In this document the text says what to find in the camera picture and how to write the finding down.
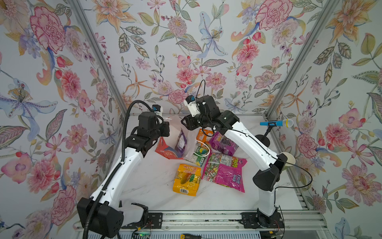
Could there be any orange snack pack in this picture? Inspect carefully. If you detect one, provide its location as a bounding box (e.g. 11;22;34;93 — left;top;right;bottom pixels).
196;128;214;144

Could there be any purple white snack pack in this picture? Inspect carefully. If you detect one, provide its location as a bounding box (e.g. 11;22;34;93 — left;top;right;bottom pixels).
175;130;187;158

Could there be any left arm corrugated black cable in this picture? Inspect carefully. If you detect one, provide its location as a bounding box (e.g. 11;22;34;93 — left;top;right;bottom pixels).
82;100;154;239

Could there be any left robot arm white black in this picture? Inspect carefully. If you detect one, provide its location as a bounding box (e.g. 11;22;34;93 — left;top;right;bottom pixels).
77;112;170;239

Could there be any blue microphone on stand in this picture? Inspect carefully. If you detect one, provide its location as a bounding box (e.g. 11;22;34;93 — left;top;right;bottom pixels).
255;119;294;147

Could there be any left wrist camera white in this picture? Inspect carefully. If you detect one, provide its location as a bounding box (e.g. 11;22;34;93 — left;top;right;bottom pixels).
152;104;163;116

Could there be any red white paper bag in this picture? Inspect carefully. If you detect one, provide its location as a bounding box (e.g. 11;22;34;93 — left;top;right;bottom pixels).
155;115;200;162

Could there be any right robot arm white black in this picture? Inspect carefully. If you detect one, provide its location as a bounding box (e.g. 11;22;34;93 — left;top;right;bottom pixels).
181;95;287;228

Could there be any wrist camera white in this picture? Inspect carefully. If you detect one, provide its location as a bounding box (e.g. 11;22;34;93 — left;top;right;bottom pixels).
152;104;163;116
184;95;200;117

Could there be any yellow black screwdriver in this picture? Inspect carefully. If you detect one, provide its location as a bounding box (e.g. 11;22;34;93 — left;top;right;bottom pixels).
180;234;209;239

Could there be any green paper cup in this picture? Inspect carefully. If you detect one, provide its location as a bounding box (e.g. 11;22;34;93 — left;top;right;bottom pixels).
281;152;296;167

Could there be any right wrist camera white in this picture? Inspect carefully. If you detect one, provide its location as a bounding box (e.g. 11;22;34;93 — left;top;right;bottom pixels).
184;95;200;117

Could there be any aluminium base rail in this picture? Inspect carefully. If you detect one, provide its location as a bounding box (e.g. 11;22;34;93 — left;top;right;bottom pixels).
73;210;329;232

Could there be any green snack pack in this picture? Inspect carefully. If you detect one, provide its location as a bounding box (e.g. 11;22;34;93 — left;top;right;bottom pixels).
190;142;210;166

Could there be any magenta grape snack bag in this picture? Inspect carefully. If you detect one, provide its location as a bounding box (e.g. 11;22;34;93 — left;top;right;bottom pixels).
209;132;238;156

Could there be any yellow snack bag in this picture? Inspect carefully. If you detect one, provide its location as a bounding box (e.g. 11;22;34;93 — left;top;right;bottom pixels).
173;164;202;197

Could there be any large pink candy bag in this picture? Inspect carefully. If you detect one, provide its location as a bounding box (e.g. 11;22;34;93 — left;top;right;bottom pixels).
202;152;247;193

